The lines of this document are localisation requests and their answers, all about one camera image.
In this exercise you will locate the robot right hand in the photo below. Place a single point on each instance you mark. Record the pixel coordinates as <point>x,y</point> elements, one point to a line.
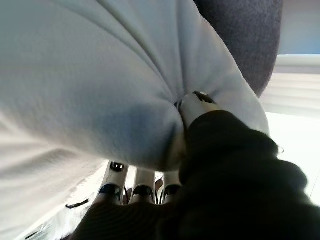
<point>237,187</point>

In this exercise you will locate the white fringed cushion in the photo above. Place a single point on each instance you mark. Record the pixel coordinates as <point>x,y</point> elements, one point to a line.
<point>87,87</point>

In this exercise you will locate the bed with white bedding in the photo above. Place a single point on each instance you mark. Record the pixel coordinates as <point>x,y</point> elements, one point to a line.
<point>295,95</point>

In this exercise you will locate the grey fabric armchair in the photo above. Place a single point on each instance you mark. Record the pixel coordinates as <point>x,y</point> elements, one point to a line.
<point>247,37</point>

